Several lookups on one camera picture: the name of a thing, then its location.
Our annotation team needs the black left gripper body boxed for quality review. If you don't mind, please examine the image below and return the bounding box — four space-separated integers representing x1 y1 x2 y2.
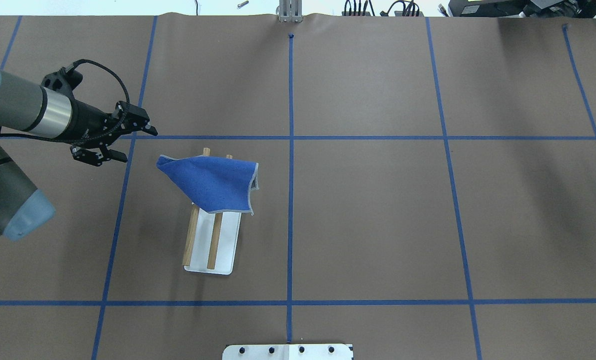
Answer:
68 100 120 152

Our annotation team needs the blue microfiber towel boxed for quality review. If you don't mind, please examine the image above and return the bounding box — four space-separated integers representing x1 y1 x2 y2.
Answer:
156 155 259 214

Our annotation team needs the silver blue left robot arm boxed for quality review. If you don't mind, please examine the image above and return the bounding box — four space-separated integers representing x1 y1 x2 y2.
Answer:
0 58 158 241

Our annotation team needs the left wooden rack rod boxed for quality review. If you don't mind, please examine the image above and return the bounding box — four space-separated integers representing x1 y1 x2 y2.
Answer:
181 147 211 266

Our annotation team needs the wooden rack rod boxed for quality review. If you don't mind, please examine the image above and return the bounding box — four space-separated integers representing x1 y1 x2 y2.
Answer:
181 147 211 266
207 212 224 270

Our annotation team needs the right wooden rack rod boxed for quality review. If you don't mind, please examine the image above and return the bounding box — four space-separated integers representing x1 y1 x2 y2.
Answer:
207 212 224 270

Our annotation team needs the white towel rack base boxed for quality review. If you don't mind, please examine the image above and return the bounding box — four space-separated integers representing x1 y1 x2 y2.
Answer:
183 209 242 276

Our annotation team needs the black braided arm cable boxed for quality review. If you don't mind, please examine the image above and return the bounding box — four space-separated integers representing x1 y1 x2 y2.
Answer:
0 59 131 146

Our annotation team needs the aluminium frame post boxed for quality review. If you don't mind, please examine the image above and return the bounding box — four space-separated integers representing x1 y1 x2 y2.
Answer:
277 0 304 24

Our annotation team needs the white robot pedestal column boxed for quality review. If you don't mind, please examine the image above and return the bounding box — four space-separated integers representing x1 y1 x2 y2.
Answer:
222 343 354 360

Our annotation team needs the black cable bundle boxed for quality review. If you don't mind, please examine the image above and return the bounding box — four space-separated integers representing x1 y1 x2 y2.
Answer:
343 0 423 18

